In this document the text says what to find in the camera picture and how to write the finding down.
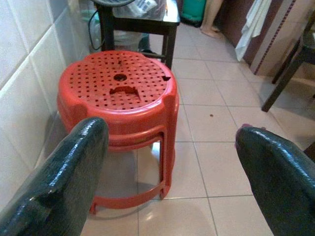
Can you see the dark wooden dining table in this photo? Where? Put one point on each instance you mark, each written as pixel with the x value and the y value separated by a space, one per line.
pixel 290 68

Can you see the dark wooden side table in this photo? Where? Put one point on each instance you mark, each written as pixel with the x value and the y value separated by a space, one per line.
pixel 145 22

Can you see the white hanging towel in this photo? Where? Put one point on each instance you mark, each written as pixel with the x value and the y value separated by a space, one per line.
pixel 251 27

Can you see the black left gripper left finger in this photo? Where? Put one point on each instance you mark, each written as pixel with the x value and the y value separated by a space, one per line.
pixel 61 177

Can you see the black round fan base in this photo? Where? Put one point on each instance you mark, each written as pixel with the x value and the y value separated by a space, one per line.
pixel 113 2

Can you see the clear plastic storage box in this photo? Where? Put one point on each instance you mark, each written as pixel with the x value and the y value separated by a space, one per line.
pixel 140 8

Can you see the person's bare leg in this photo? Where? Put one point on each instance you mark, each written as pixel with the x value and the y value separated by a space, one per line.
pixel 211 19

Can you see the green gas cylinder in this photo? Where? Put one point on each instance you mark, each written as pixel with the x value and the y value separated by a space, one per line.
pixel 193 11

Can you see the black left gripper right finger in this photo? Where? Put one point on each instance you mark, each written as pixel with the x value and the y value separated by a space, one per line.
pixel 278 177

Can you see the red perforated plastic stool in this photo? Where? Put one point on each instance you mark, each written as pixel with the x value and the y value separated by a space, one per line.
pixel 118 93

